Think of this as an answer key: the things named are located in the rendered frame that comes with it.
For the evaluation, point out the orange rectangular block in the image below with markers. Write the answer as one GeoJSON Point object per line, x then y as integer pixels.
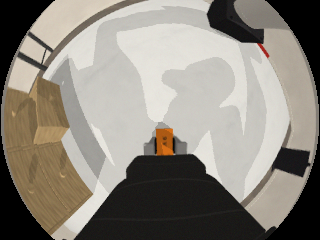
{"type": "Point", "coordinates": [164, 141]}

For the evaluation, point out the light wooden chest of drawers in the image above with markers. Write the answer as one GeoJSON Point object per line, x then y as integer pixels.
{"type": "Point", "coordinates": [33, 147]}

